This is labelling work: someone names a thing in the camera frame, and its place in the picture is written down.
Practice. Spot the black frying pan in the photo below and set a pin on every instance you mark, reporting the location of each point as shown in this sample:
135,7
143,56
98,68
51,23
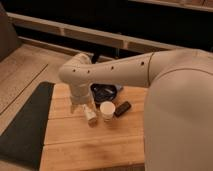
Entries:
102,92

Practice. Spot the blue cloth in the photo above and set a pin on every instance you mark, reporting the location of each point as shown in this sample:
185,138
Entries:
119,88

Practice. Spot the wooden shelf rail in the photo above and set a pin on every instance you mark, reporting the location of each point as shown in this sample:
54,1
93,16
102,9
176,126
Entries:
90,35

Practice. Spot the small white bottle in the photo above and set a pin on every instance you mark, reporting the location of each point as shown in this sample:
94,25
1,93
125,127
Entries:
90,113

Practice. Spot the black eraser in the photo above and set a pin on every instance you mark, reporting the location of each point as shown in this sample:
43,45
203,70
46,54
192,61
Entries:
122,109

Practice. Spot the dark green floor mat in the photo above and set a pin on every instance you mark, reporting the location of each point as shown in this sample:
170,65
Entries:
22,141

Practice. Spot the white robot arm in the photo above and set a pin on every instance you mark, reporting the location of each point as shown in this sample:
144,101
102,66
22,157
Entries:
178,109

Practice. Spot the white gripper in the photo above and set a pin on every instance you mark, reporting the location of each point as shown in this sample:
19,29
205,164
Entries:
76,101

